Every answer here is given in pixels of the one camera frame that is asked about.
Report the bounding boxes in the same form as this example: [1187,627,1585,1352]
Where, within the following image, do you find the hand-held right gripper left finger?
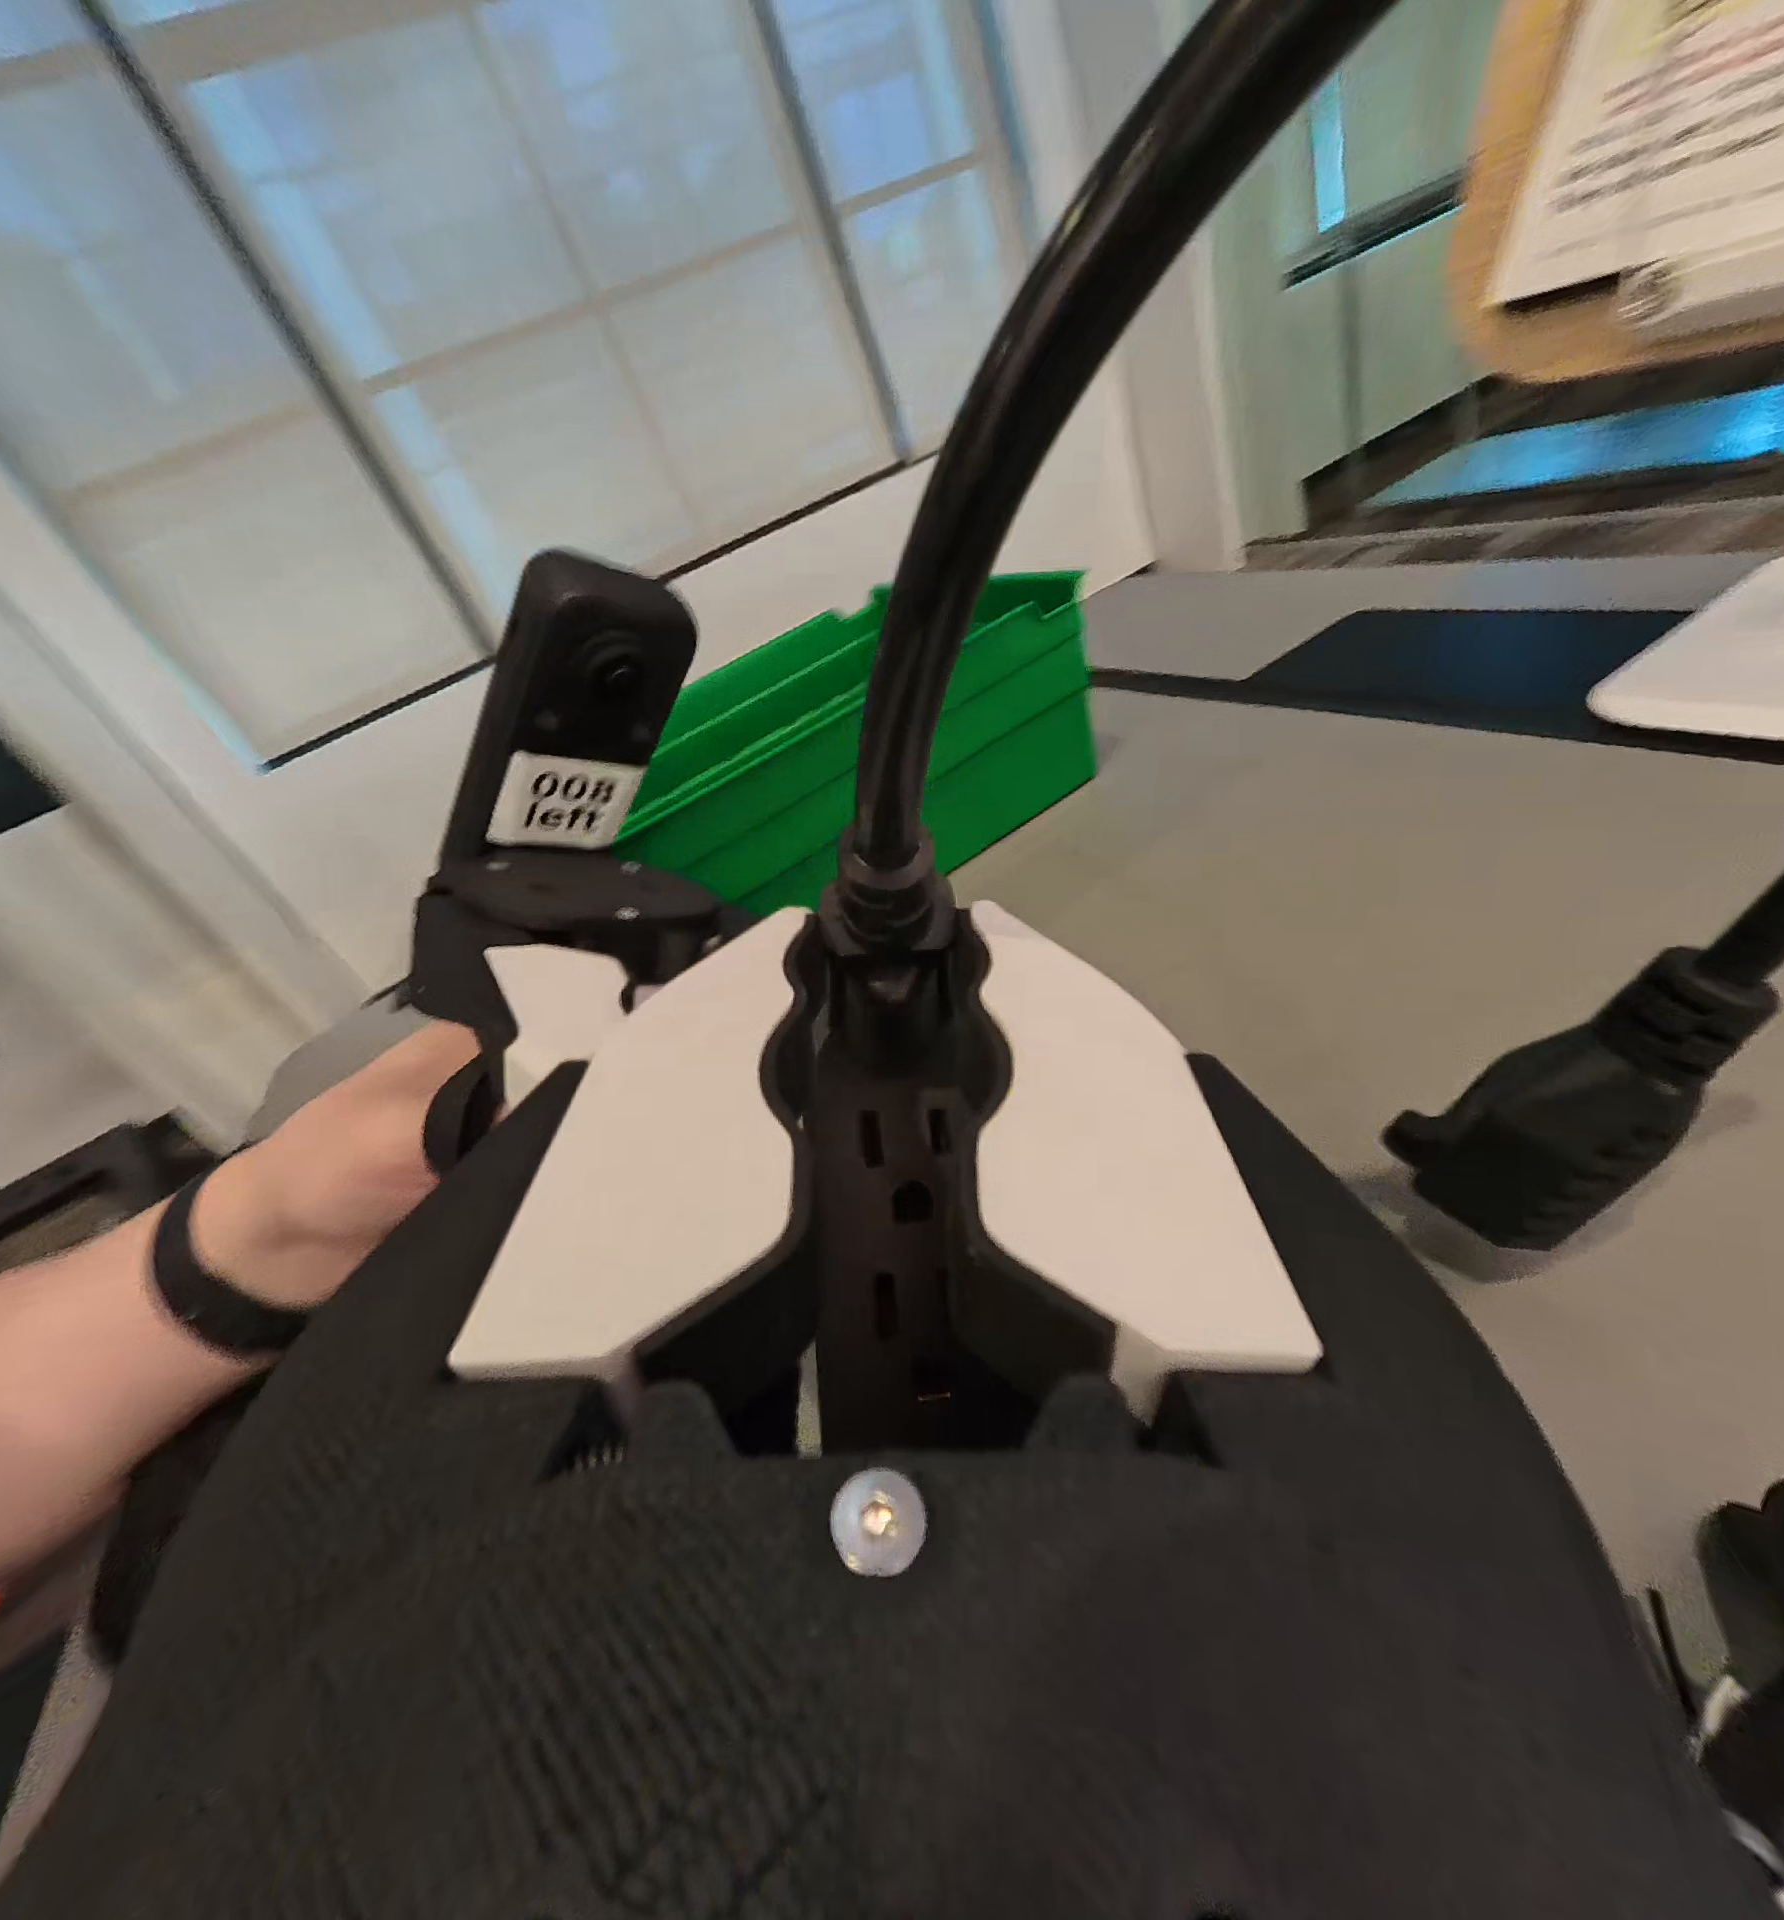
[446,905,835,1398]

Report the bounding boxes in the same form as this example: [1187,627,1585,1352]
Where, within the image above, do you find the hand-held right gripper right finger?
[952,896,1324,1404]

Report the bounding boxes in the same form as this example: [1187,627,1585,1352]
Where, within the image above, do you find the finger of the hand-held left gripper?
[484,941,636,1113]

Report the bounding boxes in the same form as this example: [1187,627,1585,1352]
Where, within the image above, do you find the black power strip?
[809,1050,991,1458]

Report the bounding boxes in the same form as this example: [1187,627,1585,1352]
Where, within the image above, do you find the black power plug cord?
[818,0,1413,1081]

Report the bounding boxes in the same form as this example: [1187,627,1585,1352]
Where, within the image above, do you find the person's left forearm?
[0,1245,286,1613]

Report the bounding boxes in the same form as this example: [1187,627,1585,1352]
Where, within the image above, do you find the person's left hand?
[201,1023,485,1321]

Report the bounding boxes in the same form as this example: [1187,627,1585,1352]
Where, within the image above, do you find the green plastic bin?
[614,567,1102,917]

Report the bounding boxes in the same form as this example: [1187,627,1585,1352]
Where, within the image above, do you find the black wristband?
[146,1155,321,1365]

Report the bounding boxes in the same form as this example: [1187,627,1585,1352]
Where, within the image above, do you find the large window with blind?
[0,0,1044,766]

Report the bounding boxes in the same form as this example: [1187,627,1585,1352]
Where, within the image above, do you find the tall glass window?
[1192,0,1509,526]

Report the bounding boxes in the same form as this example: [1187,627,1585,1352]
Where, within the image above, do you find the black ridged plug cord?
[1380,833,1784,1253]

